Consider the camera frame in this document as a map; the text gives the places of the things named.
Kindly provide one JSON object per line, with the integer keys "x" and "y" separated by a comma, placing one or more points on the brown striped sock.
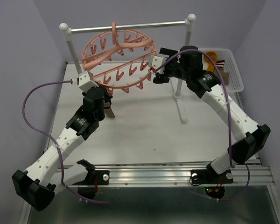
{"x": 108, "y": 111}

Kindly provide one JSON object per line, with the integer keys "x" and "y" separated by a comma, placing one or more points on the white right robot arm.
{"x": 202, "y": 76}

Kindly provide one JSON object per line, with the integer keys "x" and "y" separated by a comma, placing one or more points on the white clothes rack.
{"x": 188, "y": 23}

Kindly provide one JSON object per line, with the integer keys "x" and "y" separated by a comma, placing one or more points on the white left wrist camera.
{"x": 84, "y": 81}

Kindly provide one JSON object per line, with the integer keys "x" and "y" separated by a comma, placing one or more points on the brown sock in basket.
{"x": 225, "y": 75}

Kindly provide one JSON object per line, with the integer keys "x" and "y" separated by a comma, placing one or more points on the white plastic basket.
{"x": 235, "y": 80}

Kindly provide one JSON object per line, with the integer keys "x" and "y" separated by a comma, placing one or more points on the pink round clip hanger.
{"x": 118, "y": 59}

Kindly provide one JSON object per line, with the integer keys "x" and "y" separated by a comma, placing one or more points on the aluminium mounting rail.
{"x": 178, "y": 174}

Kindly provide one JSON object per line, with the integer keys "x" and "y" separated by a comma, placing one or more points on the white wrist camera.
{"x": 156, "y": 61}
{"x": 84, "y": 81}

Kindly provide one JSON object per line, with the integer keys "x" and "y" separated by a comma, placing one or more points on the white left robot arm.
{"x": 39, "y": 183}

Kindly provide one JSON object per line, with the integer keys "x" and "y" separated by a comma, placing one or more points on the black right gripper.
{"x": 167, "y": 52}

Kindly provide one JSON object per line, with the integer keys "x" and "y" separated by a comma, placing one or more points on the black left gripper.
{"x": 107, "y": 95}

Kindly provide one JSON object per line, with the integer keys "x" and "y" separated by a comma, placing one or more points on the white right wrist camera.
{"x": 156, "y": 61}

